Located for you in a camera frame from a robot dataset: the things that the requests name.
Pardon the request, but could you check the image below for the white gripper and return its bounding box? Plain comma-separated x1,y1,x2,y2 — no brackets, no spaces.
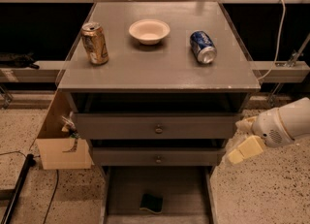
227,108,295,165

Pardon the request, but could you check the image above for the green yellow sponge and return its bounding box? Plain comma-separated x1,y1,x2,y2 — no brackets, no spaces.
139,194,163,214

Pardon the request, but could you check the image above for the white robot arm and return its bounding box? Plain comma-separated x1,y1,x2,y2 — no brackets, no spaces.
225,97,310,165

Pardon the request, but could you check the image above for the bottom grey drawer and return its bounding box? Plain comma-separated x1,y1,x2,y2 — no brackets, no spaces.
100,167,218,224

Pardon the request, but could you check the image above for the grey drawer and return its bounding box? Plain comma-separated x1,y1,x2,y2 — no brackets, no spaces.
73,113,241,140
92,147,225,166
100,167,218,224

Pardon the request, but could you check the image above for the middle grey drawer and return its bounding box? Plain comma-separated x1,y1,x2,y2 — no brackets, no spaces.
92,147,225,166

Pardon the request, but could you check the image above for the grey drawer cabinet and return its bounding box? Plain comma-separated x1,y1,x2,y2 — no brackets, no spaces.
55,0,262,224

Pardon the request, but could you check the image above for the top grey drawer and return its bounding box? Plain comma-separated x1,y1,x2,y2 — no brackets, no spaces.
73,113,241,140

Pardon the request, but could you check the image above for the blue soda can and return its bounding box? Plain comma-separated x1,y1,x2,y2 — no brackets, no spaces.
190,31,217,64

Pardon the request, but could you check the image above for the white paper bowl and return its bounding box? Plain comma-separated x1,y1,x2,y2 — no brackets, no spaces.
129,19,171,46

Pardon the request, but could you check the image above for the cardboard box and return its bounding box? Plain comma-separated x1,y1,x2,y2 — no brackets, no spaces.
36,91,93,170

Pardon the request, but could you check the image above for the gold soda can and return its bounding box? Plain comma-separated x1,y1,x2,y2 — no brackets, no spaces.
81,22,109,65

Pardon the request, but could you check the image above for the black floor bar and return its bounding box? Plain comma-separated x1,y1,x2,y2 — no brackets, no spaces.
0,154,36,224

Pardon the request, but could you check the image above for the black object on ledge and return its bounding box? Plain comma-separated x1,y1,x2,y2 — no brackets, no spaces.
0,52,40,70

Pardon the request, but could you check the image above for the metal bracket on rail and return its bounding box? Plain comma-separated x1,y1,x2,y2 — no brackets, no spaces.
267,32,310,107

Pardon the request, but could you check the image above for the white cable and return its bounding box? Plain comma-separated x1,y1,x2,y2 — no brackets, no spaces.
257,0,288,81

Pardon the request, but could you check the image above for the black floor cable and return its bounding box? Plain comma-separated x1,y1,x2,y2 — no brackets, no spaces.
42,169,60,224

